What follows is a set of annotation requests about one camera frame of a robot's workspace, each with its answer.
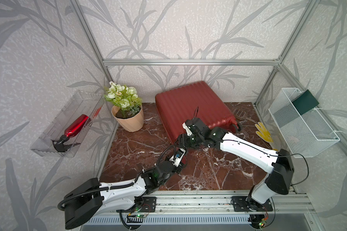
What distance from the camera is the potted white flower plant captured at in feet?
2.77

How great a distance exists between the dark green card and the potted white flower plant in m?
0.85

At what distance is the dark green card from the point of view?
0.70 m
